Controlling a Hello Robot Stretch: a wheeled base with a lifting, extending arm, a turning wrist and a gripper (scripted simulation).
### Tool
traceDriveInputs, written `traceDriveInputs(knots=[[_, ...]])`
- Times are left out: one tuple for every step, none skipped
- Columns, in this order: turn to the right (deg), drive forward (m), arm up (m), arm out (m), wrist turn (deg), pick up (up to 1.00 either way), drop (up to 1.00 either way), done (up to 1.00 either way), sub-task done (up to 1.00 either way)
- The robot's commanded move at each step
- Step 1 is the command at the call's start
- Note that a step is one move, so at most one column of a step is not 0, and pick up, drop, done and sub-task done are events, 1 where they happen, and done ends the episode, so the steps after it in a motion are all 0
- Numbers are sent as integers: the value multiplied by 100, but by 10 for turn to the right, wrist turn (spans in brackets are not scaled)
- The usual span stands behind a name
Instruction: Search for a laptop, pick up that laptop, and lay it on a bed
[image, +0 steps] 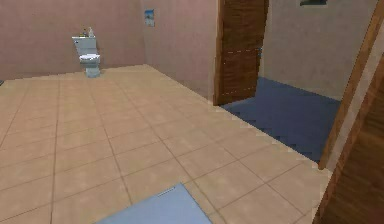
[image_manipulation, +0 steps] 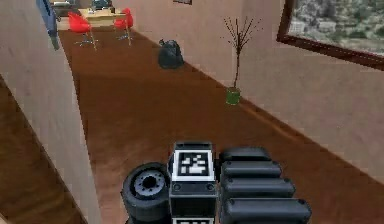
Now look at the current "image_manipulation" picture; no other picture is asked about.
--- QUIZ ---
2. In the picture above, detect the red chair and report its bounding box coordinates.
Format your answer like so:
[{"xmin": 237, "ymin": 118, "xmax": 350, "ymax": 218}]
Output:
[
  {"xmin": 113, "ymin": 7, "xmax": 134, "ymax": 47},
  {"xmin": 67, "ymin": 11, "xmax": 98, "ymax": 51}
]

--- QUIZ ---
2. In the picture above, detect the light wooden table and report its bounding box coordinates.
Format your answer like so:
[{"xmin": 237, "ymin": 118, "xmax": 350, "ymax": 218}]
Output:
[{"xmin": 77, "ymin": 8, "xmax": 128, "ymax": 28}]

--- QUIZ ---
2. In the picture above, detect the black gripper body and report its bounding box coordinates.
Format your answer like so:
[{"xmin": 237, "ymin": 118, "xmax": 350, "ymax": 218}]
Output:
[{"xmin": 121, "ymin": 162, "xmax": 172, "ymax": 224}]

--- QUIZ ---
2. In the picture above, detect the dark sofa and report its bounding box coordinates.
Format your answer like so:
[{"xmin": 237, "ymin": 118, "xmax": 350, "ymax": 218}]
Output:
[{"xmin": 50, "ymin": 0, "xmax": 81, "ymax": 18}]

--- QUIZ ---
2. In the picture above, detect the bare plant in green pot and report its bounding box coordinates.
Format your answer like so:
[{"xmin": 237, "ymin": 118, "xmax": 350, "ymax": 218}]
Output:
[{"xmin": 222, "ymin": 15, "xmax": 262, "ymax": 106}]

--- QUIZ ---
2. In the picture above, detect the blue room door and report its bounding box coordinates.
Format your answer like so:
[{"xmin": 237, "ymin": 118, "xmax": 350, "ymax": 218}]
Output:
[{"xmin": 35, "ymin": 0, "xmax": 61, "ymax": 52}]

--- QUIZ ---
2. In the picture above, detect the brown framed window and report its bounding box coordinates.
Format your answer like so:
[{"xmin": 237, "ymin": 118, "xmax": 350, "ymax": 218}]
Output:
[{"xmin": 276, "ymin": 0, "xmax": 384, "ymax": 72}]

